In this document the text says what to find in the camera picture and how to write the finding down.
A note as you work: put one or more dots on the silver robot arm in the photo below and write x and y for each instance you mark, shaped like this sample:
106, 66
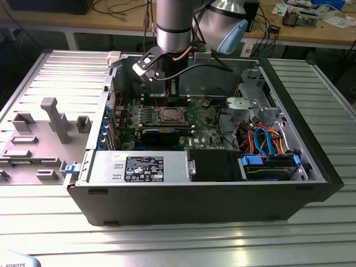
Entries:
173, 27

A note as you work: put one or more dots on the copper CPU cooler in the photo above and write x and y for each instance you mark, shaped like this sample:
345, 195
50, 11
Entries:
290, 18

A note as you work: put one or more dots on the metal locking lever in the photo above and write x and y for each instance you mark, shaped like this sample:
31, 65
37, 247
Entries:
172, 122
156, 97

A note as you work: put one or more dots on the black flat device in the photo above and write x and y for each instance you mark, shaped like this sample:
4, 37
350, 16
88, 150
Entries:
47, 7

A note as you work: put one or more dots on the metal component box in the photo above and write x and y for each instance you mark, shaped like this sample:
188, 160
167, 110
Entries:
307, 19

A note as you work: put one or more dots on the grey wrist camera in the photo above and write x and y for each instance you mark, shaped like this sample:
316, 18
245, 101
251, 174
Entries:
202, 55

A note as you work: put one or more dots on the green motherboard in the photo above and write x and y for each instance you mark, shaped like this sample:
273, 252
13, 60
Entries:
205, 130

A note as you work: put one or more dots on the green RAM stick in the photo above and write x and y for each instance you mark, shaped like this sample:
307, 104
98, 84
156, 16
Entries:
161, 127

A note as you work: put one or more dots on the wooden workbench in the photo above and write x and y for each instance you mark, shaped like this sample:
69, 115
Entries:
111, 19

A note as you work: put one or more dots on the round coin battery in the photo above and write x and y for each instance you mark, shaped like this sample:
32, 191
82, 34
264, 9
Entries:
205, 103

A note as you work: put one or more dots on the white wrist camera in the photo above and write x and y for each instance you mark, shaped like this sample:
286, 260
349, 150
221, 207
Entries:
139, 68

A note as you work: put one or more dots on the grey parts rack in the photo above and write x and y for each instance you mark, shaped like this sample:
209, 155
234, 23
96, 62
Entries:
41, 155

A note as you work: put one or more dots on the black upright box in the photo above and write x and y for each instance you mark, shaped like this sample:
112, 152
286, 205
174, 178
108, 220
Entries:
253, 16

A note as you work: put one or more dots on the hard disk blue carrier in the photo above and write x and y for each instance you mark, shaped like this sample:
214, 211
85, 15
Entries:
267, 173

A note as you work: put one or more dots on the white plastic case latch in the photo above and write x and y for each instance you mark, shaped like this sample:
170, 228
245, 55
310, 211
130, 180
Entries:
114, 58

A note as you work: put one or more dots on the grey power supply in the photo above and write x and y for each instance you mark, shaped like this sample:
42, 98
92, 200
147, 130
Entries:
172, 167

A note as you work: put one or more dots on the blue plastic latch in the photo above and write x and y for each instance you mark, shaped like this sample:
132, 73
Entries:
71, 169

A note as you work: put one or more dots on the black plastic disk bay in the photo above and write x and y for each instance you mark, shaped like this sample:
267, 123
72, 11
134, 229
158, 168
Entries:
214, 165

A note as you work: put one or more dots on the black PC case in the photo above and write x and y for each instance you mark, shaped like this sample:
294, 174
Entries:
194, 205

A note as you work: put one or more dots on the CPU socket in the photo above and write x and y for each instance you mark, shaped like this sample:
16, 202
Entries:
159, 120

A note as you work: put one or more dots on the RAM slot white clips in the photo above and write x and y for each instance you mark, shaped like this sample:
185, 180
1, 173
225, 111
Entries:
148, 100

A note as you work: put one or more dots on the pale blue teach pendant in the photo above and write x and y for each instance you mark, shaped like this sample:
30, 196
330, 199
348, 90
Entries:
16, 258

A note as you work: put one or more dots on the silver CPU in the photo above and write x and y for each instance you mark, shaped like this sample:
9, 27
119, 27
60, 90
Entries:
171, 114

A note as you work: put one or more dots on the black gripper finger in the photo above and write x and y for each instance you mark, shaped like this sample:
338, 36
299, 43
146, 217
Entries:
178, 100
169, 91

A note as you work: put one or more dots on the metal drive cage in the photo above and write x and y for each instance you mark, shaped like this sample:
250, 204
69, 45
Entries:
239, 107

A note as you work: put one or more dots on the small black box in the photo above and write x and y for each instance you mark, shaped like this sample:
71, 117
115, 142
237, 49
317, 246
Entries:
274, 29

